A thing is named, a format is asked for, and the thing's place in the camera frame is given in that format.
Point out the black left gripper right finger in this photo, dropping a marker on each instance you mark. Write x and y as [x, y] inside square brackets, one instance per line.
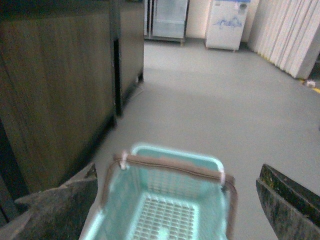
[292, 210]

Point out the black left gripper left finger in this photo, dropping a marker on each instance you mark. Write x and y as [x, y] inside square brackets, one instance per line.
[57, 213]

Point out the brown basket handle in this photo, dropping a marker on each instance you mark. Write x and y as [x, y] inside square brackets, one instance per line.
[181, 167]

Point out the light blue plastic basket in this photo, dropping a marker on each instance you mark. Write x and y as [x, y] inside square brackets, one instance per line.
[155, 204]

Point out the dark wooden display cabinet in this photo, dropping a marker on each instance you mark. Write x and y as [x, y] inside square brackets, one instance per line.
[65, 68]

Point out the white stacked panels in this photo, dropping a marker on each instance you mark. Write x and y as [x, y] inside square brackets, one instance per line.
[287, 34]

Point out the white chest freezer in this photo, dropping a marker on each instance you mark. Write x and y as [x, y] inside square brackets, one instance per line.
[225, 24]

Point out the glass door refrigerator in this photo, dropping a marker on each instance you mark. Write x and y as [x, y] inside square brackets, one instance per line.
[166, 20]

